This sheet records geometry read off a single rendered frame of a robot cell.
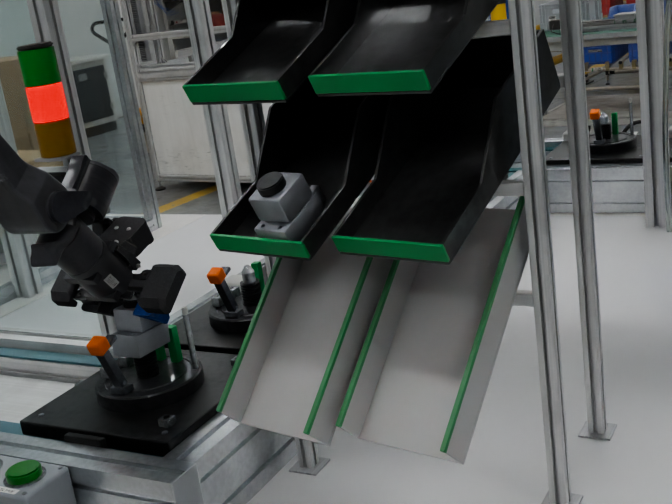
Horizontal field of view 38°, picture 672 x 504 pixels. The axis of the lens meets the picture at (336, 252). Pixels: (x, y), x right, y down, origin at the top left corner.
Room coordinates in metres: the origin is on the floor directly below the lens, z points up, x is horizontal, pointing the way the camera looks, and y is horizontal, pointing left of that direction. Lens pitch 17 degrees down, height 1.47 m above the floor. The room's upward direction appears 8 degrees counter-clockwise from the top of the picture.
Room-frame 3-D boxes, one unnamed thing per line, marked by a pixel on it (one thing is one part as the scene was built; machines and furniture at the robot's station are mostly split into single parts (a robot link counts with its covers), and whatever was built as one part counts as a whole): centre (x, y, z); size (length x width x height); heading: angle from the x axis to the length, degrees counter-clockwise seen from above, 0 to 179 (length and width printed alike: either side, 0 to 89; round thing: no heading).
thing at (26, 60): (1.36, 0.37, 1.38); 0.05 x 0.05 x 0.05
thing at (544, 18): (6.51, -1.77, 0.90); 0.40 x 0.30 x 0.17; 144
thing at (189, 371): (1.17, 0.27, 0.98); 0.14 x 0.14 x 0.02
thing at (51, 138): (1.36, 0.37, 1.28); 0.05 x 0.05 x 0.05
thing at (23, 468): (0.99, 0.39, 0.96); 0.04 x 0.04 x 0.02
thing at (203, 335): (1.39, 0.14, 1.01); 0.24 x 0.24 x 0.13; 60
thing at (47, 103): (1.36, 0.37, 1.33); 0.05 x 0.05 x 0.05
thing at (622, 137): (2.18, -0.65, 1.01); 0.24 x 0.24 x 0.13; 60
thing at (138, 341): (1.18, 0.26, 1.06); 0.08 x 0.04 x 0.07; 150
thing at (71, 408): (1.17, 0.27, 0.96); 0.24 x 0.24 x 0.02; 60
